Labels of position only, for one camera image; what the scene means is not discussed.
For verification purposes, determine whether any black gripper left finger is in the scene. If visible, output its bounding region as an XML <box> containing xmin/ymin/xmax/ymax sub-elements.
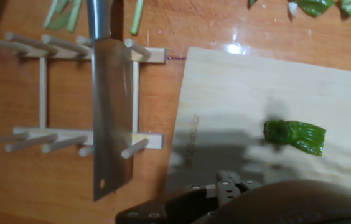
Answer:
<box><xmin>115</xmin><ymin>170</ymin><xmax>230</xmax><ymax>224</ymax></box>

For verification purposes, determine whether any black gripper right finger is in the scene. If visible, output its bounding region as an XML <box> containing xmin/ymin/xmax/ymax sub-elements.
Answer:
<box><xmin>228</xmin><ymin>171</ymin><xmax>263</xmax><ymax>205</ymax></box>

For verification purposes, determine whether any steel cleaver knife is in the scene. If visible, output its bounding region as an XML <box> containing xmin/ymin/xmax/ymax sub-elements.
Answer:
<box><xmin>87</xmin><ymin>0</ymin><xmax>134</xmax><ymax>202</ymax></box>

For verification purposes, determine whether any green chili pepper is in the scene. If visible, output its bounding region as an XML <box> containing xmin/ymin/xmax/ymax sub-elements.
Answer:
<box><xmin>263</xmin><ymin>120</ymin><xmax>327</xmax><ymax>157</ymax></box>

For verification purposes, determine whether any wooden peg dish rack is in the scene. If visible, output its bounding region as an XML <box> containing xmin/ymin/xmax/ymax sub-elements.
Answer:
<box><xmin>0</xmin><ymin>30</ymin><xmax>167</xmax><ymax>160</ymax></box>

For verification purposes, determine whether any small white garlic bit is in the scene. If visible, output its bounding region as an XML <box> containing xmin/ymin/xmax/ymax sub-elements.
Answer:
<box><xmin>287</xmin><ymin>2</ymin><xmax>299</xmax><ymax>17</ymax></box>

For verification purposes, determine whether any cut green pepper piece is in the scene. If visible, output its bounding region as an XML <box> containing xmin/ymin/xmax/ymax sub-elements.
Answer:
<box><xmin>292</xmin><ymin>0</ymin><xmax>335</xmax><ymax>18</ymax></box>

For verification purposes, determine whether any green onion leaf piece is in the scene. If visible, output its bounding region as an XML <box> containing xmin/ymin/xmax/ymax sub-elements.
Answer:
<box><xmin>48</xmin><ymin>10</ymin><xmax>71</xmax><ymax>32</ymax></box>

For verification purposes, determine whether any short pale onion piece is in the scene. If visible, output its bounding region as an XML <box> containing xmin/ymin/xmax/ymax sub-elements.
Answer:
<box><xmin>43</xmin><ymin>0</ymin><xmax>60</xmax><ymax>29</ymax></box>

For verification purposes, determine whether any bamboo cutting board metal handle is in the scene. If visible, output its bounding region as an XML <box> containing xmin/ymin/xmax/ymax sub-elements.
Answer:
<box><xmin>166</xmin><ymin>46</ymin><xmax>351</xmax><ymax>197</ymax></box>

